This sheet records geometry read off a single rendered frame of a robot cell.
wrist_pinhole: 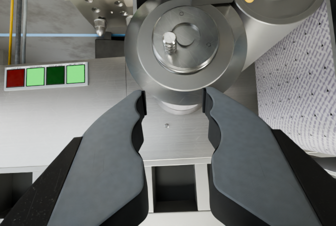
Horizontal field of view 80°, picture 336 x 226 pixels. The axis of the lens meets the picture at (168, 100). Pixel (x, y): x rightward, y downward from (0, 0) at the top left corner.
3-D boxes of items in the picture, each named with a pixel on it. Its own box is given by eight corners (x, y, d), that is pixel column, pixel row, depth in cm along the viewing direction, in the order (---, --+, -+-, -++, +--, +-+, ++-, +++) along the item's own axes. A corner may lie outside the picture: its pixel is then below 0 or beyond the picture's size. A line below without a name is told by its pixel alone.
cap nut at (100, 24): (104, 18, 58) (104, 32, 58) (108, 24, 62) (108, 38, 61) (91, 19, 58) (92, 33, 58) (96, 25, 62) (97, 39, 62)
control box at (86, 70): (87, 61, 59) (87, 85, 58) (88, 62, 59) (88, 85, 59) (4, 67, 60) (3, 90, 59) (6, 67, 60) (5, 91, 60)
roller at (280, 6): (320, -70, 25) (335, 21, 24) (249, 27, 51) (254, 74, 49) (224, -61, 26) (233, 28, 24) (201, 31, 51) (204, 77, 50)
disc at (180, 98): (241, -19, 25) (253, 101, 23) (240, -16, 25) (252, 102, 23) (122, -9, 25) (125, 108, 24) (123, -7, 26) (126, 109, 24)
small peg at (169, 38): (179, 38, 19) (168, 47, 19) (179, 49, 22) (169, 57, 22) (170, 27, 19) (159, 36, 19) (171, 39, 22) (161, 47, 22)
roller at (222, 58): (229, -7, 24) (238, 87, 23) (203, 60, 50) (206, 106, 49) (135, 1, 25) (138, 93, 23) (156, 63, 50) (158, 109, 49)
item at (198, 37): (234, 40, 22) (180, 83, 22) (229, 47, 24) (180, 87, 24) (190, -9, 23) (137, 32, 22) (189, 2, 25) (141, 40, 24)
